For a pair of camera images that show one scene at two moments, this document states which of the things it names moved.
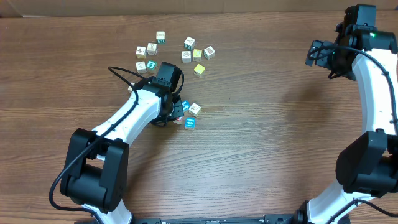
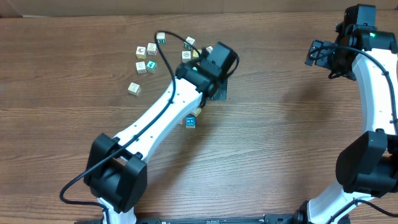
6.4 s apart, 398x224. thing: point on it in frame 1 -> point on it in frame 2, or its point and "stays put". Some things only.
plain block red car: x=194 y=109 stays put
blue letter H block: x=189 y=123 stays put
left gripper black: x=178 y=109 -> x=218 y=91
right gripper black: x=315 y=53 stays put
